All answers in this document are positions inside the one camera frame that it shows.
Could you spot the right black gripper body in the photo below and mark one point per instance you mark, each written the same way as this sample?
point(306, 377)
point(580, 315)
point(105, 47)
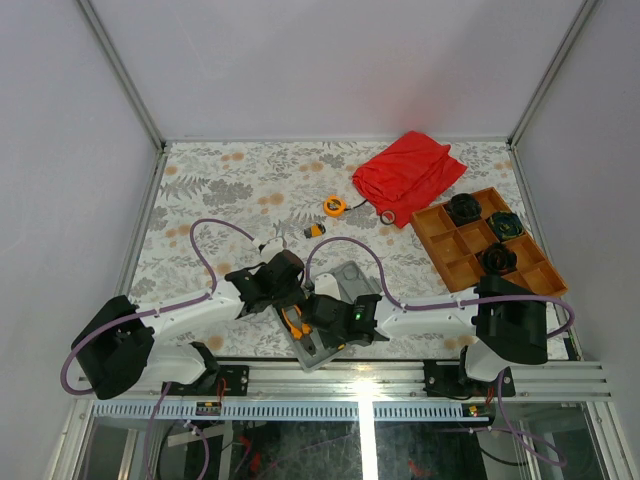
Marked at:
point(334, 338)

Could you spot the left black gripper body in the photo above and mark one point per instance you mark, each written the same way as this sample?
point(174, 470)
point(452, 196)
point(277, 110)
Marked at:
point(286, 297)

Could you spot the orange handled pliers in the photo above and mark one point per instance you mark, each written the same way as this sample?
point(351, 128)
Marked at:
point(299, 330)

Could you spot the grey plastic tool case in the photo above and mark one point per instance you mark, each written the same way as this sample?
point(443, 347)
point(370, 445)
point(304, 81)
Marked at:
point(352, 283)

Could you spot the orange tape measure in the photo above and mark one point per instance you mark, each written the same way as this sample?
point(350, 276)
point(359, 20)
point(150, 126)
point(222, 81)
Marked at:
point(334, 206)

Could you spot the black tape roll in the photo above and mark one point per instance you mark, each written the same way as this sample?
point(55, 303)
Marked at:
point(387, 217)

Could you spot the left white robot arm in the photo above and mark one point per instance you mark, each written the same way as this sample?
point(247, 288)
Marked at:
point(126, 347)

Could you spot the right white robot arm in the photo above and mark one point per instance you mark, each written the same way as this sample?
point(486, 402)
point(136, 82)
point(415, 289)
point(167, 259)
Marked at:
point(508, 322)

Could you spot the hex key set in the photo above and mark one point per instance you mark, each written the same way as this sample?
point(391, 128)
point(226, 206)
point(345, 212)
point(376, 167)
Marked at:
point(314, 230)

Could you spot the red folded cloth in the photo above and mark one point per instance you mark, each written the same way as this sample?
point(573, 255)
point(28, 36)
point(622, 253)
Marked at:
point(407, 176)

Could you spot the wooden compartment tray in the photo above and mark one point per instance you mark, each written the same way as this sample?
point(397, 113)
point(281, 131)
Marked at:
point(476, 234)

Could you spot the black spinning top upper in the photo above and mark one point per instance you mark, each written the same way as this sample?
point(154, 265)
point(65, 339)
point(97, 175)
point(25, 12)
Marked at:
point(463, 209)

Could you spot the black orange spinning top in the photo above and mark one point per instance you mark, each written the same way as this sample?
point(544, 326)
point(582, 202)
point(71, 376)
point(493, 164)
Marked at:
point(497, 259)

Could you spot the green black spinning top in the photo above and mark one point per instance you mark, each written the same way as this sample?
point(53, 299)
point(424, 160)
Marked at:
point(505, 225)

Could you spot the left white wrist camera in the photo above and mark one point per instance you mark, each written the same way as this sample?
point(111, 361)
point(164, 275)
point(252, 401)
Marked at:
point(271, 247)

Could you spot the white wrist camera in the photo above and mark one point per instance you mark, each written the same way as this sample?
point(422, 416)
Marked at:
point(326, 284)
point(271, 247)

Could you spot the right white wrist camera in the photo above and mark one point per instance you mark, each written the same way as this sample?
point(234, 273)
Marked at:
point(326, 284)

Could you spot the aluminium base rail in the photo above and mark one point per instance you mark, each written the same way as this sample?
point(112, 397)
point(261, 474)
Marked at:
point(421, 390)

